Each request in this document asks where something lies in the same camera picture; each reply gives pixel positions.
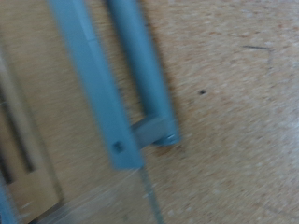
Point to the slotted wooden block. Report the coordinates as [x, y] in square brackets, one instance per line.
[18, 193]

